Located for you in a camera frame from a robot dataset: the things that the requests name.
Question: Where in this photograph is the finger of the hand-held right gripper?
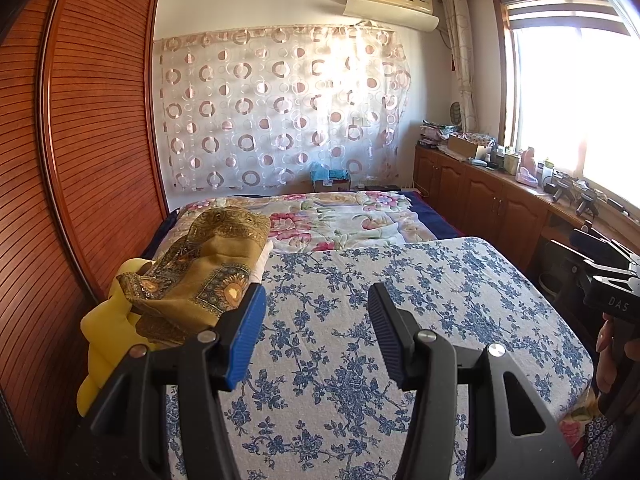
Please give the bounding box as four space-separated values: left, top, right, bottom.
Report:
572 220 640 281

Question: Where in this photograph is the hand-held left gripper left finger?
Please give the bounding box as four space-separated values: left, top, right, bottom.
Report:
62 282 267 480

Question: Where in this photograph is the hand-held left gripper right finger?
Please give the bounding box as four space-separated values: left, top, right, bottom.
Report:
367 282 583 480

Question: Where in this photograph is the ochre patterned shirt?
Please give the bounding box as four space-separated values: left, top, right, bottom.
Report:
115 207 273 346

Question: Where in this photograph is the person's right hand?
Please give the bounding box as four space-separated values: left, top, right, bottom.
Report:
595 314 626 395

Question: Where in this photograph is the dark chair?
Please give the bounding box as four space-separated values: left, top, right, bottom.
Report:
550 240 591 283

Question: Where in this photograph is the spare black gripper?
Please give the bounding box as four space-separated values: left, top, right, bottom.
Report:
572 182 608 216
542 172 573 203

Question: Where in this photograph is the blue floral bed sheet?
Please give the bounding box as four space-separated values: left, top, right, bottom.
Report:
165 236 596 480

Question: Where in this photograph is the pink figurine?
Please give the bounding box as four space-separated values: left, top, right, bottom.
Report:
517 146 540 184

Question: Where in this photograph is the navy blanket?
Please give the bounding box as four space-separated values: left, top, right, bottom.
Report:
145 190 468 256

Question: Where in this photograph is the long wooden cabinet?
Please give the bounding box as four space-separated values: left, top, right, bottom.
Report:
414 144 640 281

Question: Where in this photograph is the yellow plush toy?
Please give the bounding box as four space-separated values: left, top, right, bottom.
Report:
76 259 156 417

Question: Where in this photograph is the wooden-framed window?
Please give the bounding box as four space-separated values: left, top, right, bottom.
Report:
492 0 640 211

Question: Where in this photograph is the blue plastic bag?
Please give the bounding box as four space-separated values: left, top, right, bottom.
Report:
310 162 351 183

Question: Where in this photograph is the open cardboard box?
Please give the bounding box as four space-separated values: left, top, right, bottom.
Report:
447 134 488 160

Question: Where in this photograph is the stack of folded cloths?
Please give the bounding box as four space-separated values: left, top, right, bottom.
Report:
419 120 453 148

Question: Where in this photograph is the circle-patterned sheer curtain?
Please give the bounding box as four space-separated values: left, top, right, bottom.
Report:
154 24 412 193

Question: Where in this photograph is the pale patterned window curtain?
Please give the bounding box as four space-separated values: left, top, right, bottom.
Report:
442 0 478 133

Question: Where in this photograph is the wooden slatted wardrobe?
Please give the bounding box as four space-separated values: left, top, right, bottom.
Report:
0 0 171 461

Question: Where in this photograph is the white air conditioner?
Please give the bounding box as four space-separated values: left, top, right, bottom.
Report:
344 0 441 31

